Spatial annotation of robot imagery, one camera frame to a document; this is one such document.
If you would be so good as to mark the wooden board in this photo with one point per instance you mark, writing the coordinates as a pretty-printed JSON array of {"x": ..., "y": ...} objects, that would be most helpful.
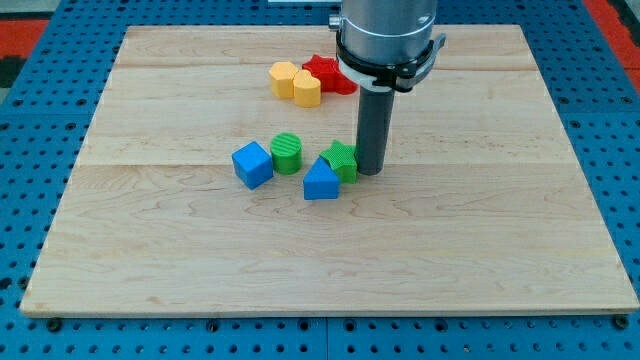
[{"x": 481, "y": 208}]

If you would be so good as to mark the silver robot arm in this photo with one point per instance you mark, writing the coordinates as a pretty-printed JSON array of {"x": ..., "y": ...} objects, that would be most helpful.
[{"x": 386, "y": 32}]

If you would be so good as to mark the green star block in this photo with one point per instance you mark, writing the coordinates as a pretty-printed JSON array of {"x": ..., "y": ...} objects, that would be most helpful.
[{"x": 341, "y": 159}]

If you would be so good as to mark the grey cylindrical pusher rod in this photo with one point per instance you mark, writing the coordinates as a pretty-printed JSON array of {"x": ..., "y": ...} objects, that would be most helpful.
[{"x": 374, "y": 117}]

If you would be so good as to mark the red star block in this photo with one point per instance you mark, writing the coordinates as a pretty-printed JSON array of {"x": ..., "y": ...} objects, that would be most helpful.
[{"x": 324, "y": 69}]

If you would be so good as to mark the green cylinder block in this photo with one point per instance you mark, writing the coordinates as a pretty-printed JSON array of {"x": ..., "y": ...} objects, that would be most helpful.
[{"x": 286, "y": 152}]

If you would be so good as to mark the yellow hexagon block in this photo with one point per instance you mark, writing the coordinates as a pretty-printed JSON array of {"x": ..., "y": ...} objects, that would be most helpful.
[{"x": 281, "y": 76}]

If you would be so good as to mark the blue triangle block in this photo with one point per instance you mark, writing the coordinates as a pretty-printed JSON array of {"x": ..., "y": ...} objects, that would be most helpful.
[{"x": 321, "y": 182}]

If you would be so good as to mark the red block behind rod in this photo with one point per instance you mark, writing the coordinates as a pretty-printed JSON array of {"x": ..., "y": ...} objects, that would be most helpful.
[{"x": 343, "y": 85}]

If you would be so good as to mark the yellow heart block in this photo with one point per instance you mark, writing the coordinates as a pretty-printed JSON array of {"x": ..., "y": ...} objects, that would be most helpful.
[{"x": 307, "y": 89}]

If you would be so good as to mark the blue cube block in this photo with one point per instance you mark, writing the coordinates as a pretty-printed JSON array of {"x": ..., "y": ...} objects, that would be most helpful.
[{"x": 252, "y": 165}]

